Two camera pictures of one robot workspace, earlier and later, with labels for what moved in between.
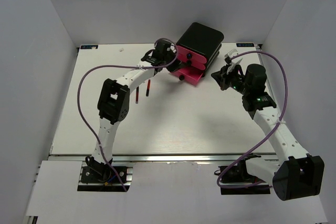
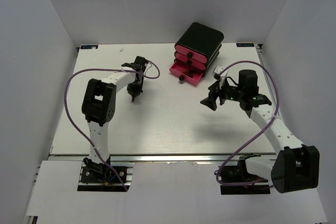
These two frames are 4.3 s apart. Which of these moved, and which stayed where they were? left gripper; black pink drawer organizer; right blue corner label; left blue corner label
Moved: left gripper
Stayed: left blue corner label; right blue corner label; black pink drawer organizer
